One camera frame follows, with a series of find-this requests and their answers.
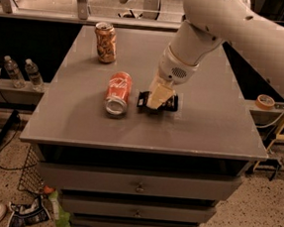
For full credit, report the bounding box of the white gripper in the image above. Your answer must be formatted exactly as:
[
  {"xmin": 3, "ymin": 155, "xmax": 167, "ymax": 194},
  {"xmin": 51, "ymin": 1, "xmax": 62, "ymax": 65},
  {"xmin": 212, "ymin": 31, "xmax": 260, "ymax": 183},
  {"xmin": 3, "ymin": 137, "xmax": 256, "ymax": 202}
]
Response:
[{"xmin": 146, "ymin": 47, "xmax": 199, "ymax": 110}]

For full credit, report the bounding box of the black rxbar chocolate wrapper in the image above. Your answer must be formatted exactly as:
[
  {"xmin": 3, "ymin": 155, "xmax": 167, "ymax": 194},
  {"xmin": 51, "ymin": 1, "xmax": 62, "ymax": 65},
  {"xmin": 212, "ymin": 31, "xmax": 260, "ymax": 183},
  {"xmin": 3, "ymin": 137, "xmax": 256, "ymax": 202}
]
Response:
[{"xmin": 137, "ymin": 91, "xmax": 179, "ymax": 113}]

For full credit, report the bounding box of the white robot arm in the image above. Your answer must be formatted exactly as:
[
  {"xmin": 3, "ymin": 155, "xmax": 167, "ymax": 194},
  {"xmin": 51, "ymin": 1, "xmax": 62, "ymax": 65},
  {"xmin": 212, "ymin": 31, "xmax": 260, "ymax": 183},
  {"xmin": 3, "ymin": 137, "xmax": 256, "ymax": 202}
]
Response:
[{"xmin": 146, "ymin": 0, "xmax": 284, "ymax": 110}]

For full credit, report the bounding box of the red coke can lying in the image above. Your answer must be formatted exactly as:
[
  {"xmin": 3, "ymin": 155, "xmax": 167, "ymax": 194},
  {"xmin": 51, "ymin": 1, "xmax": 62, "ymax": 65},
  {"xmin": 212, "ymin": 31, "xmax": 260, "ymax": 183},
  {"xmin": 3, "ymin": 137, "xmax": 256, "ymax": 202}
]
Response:
[{"xmin": 104, "ymin": 71, "xmax": 132, "ymax": 116}]

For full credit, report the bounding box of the orange patterned soda can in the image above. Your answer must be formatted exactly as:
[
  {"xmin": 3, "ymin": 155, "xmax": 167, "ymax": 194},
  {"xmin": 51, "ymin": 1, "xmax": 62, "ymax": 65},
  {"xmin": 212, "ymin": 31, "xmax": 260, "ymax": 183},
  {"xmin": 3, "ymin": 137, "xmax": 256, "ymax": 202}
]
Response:
[{"xmin": 95, "ymin": 22, "xmax": 117, "ymax": 63}]

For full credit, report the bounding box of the grey drawer cabinet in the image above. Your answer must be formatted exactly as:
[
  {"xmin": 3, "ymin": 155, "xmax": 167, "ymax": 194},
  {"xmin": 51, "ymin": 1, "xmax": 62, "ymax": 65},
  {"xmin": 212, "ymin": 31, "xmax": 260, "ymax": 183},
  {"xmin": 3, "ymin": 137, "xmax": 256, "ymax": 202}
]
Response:
[{"xmin": 21, "ymin": 26, "xmax": 267, "ymax": 227}]

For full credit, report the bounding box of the orange tape roll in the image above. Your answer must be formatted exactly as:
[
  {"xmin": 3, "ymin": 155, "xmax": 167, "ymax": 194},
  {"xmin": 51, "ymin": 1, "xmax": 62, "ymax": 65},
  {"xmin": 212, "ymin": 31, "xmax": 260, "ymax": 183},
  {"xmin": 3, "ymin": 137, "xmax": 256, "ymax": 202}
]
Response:
[{"xmin": 255, "ymin": 94, "xmax": 275, "ymax": 111}]

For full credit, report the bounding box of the top grey drawer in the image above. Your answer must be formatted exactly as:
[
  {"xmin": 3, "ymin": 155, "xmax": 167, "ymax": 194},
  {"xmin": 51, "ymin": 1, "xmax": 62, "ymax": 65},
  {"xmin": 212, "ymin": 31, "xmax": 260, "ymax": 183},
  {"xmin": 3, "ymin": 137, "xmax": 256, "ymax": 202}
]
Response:
[{"xmin": 39, "ymin": 163, "xmax": 241, "ymax": 201}]

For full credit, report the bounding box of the grey drawer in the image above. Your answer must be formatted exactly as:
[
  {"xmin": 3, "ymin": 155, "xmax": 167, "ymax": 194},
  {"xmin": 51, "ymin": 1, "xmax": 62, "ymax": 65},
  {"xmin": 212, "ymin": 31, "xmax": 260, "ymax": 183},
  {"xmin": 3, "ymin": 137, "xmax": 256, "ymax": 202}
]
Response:
[
  {"xmin": 61, "ymin": 195, "xmax": 216, "ymax": 223},
  {"xmin": 71, "ymin": 215, "xmax": 198, "ymax": 227},
  {"xmin": 39, "ymin": 163, "xmax": 241, "ymax": 201}
]

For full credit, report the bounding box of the clear water bottle right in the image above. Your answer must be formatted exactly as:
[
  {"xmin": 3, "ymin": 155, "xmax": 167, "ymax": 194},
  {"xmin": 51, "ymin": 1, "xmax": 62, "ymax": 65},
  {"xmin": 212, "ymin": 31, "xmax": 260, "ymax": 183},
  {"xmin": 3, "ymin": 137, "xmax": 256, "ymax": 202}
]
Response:
[{"xmin": 25, "ymin": 58, "xmax": 45, "ymax": 92}]

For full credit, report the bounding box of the clear water bottle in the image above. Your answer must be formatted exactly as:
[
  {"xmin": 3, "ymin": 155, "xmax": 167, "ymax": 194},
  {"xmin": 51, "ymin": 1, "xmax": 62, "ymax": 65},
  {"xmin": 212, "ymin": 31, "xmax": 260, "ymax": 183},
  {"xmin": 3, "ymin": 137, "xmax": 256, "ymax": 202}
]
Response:
[
  {"xmin": 4, "ymin": 56, "xmax": 26, "ymax": 89},
  {"xmin": 25, "ymin": 58, "xmax": 45, "ymax": 92}
]

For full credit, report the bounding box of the bottom grey drawer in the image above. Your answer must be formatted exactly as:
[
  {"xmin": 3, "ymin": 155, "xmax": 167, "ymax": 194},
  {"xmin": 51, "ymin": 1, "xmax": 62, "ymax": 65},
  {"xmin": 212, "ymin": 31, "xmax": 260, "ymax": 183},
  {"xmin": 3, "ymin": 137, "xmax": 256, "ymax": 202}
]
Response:
[{"xmin": 71, "ymin": 215, "xmax": 198, "ymax": 227}]

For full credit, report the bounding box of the middle grey drawer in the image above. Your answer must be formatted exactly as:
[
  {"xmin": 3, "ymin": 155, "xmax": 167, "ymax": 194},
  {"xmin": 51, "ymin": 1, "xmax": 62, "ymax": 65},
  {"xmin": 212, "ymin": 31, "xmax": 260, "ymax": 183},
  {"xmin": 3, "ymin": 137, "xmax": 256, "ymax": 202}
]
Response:
[{"xmin": 61, "ymin": 195, "xmax": 216, "ymax": 223}]

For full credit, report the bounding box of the clear water bottle left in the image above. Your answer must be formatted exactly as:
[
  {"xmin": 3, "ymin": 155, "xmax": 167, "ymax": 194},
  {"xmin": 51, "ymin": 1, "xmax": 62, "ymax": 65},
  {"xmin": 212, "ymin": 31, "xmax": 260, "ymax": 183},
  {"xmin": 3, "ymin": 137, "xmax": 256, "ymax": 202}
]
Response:
[{"xmin": 4, "ymin": 56, "xmax": 26, "ymax": 89}]

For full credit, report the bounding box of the green bottle on floor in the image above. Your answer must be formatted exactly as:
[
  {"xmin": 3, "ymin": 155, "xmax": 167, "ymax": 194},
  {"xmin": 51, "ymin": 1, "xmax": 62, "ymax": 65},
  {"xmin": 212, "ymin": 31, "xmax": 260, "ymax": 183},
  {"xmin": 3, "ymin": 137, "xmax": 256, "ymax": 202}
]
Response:
[{"xmin": 43, "ymin": 185, "xmax": 71, "ymax": 227}]

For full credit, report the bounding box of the dark snack bag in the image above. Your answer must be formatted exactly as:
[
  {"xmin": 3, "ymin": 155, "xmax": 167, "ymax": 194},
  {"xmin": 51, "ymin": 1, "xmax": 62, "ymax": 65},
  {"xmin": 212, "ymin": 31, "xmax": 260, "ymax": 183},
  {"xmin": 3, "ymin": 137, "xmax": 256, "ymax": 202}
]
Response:
[{"xmin": 7, "ymin": 196, "xmax": 50, "ymax": 227}]

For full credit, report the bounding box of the wire mesh rack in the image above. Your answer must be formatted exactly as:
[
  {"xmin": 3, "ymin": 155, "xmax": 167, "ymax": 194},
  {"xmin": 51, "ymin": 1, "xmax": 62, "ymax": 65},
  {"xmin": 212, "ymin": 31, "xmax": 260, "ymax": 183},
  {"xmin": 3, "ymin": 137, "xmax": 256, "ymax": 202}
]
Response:
[{"xmin": 17, "ymin": 147, "xmax": 44, "ymax": 195}]

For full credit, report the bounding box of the black cable on floor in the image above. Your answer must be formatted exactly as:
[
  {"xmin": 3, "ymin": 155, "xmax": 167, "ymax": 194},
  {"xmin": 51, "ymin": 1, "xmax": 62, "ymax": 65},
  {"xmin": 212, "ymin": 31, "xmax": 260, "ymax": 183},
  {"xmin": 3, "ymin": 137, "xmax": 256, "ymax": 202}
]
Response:
[{"xmin": 0, "ymin": 71, "xmax": 45, "ymax": 173}]

